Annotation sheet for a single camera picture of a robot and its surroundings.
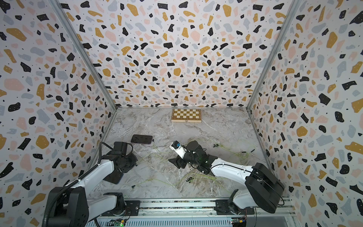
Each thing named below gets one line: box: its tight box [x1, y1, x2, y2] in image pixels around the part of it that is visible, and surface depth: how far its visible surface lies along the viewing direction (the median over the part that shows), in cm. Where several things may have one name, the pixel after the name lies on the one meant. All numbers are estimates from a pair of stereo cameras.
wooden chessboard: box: [171, 108, 202, 123], surface depth 115 cm
